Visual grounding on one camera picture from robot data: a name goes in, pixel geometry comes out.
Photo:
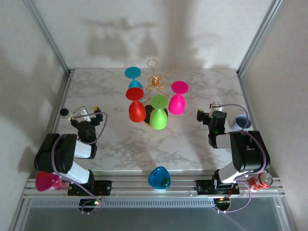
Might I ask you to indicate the pink plastic wine glass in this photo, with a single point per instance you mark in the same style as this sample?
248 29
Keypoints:
177 104

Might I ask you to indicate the red plastic wine glass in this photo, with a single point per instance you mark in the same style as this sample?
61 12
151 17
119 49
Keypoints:
137 111

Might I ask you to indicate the green plastic wine glass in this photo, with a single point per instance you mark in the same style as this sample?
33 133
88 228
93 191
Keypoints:
158 119

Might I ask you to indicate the blue plastic wine glass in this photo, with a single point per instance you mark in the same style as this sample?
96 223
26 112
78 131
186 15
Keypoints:
132 72

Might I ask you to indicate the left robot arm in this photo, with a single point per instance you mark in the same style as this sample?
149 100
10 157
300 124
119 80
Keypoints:
60 154

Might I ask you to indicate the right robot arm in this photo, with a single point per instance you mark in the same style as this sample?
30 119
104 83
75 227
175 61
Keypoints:
247 151

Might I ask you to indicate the small bottle with black cap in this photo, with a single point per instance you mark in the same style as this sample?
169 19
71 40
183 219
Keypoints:
64 112

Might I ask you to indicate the grey blue mug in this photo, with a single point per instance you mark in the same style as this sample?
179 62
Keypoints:
239 121

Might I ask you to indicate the pink plastic cup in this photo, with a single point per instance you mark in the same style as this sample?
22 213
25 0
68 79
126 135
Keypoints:
47 181

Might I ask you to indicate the black controller board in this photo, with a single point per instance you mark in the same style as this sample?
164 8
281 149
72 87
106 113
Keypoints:
222 203
90 204

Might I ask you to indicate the red soda can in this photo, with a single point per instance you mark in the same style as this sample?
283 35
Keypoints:
260 183

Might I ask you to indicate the blue translucent plastic bowl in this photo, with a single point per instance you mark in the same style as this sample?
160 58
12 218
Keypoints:
158 179

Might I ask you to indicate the vented metal panel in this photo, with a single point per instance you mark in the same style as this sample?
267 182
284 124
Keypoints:
156 204

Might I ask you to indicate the grey metal sheet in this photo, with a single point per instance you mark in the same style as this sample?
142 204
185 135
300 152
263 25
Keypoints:
154 220

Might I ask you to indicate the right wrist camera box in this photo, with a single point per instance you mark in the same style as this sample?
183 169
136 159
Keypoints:
216 107

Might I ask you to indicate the aluminium table side rail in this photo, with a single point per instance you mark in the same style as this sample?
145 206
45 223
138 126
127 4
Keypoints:
62 96
247 96

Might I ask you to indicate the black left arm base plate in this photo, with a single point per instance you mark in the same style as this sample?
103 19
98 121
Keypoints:
106 187

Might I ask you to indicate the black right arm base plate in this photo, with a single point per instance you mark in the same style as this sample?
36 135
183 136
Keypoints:
202 187

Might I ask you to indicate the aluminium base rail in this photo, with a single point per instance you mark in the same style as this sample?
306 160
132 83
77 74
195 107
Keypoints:
134 187

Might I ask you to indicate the aluminium frame post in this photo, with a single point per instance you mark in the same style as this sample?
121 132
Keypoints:
260 36
47 36

